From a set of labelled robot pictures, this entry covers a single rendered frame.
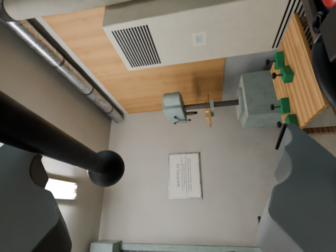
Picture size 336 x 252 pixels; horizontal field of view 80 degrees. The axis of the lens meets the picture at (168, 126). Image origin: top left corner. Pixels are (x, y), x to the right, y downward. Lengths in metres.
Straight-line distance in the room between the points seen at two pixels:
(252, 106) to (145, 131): 1.75
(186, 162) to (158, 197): 0.63
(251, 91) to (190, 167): 1.35
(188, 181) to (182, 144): 0.55
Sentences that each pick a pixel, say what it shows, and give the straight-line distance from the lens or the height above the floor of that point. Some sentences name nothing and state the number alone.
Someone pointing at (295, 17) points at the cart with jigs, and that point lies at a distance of 1.62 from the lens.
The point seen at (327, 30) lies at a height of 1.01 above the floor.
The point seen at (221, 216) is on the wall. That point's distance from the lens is 2.91.
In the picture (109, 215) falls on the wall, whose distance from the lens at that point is 3.25.
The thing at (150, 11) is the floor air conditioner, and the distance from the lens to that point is 1.62.
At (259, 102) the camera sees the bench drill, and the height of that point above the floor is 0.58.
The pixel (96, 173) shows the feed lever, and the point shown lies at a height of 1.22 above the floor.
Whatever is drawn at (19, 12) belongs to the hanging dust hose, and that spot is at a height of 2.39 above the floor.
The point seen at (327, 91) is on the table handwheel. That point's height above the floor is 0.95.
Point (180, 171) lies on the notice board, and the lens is 2.96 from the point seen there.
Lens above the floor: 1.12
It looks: 11 degrees up
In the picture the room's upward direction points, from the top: 95 degrees counter-clockwise
